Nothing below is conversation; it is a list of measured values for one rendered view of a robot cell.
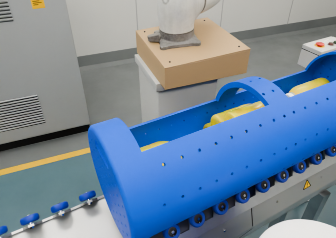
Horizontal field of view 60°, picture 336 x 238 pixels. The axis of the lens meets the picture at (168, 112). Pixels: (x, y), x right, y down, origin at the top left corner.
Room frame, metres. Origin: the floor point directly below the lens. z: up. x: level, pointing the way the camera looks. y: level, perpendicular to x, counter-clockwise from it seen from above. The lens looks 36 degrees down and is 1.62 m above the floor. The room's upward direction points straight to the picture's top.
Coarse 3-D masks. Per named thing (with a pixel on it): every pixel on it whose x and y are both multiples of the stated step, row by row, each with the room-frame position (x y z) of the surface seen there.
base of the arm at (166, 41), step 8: (160, 32) 1.23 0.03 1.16; (192, 32) 1.22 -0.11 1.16; (152, 40) 1.23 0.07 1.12; (160, 40) 1.21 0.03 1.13; (168, 40) 1.19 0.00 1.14; (176, 40) 1.18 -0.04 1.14; (184, 40) 1.19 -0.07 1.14; (192, 40) 1.20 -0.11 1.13; (160, 48) 1.16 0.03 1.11; (168, 48) 1.17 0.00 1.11
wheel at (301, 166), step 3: (300, 162) 0.63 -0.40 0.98; (303, 162) 0.63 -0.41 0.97; (294, 165) 0.62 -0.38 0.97; (297, 165) 0.62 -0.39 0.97; (300, 165) 0.62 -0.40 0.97; (303, 165) 0.62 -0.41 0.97; (294, 168) 0.61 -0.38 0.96; (297, 168) 0.61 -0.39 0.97; (300, 168) 0.62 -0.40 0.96; (303, 168) 0.62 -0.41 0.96; (294, 171) 0.61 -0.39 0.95; (297, 171) 0.61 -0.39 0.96; (300, 171) 0.61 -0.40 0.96; (303, 171) 0.61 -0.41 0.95
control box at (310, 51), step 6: (330, 36) 1.33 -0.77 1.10; (312, 42) 1.26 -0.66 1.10; (324, 42) 1.26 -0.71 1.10; (306, 48) 1.22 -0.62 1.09; (312, 48) 1.20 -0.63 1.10; (318, 48) 1.19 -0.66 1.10; (324, 48) 1.19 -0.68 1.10; (330, 48) 1.19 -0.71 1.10; (300, 54) 1.24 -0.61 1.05; (306, 54) 1.21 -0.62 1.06; (312, 54) 1.19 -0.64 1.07; (318, 54) 1.16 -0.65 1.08; (300, 60) 1.23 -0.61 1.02; (306, 60) 1.20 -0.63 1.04; (306, 66) 1.20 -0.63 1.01
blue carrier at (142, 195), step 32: (320, 64) 0.96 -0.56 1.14; (224, 96) 0.75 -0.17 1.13; (256, 96) 0.62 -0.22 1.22; (320, 96) 0.64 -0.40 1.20; (96, 128) 0.48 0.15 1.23; (128, 128) 0.62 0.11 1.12; (160, 128) 0.66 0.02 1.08; (192, 128) 0.71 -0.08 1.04; (224, 128) 0.50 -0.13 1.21; (256, 128) 0.52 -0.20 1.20; (288, 128) 0.55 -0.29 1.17; (320, 128) 0.59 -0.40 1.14; (96, 160) 0.50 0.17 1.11; (128, 160) 0.40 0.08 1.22; (160, 160) 0.41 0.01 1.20; (192, 160) 0.43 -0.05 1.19; (224, 160) 0.45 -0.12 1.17; (256, 160) 0.48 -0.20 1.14; (288, 160) 0.53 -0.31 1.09; (128, 192) 0.35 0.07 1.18; (160, 192) 0.37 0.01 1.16; (192, 192) 0.39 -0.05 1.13; (224, 192) 0.43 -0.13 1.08; (128, 224) 0.33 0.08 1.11; (160, 224) 0.35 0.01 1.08
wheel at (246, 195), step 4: (240, 192) 0.51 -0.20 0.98; (244, 192) 0.52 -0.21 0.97; (248, 192) 0.52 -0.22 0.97; (236, 196) 0.51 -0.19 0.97; (240, 196) 0.51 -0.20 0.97; (244, 196) 0.51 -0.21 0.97; (248, 196) 0.51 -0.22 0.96; (236, 200) 0.50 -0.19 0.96; (240, 200) 0.50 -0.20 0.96; (244, 200) 0.50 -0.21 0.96
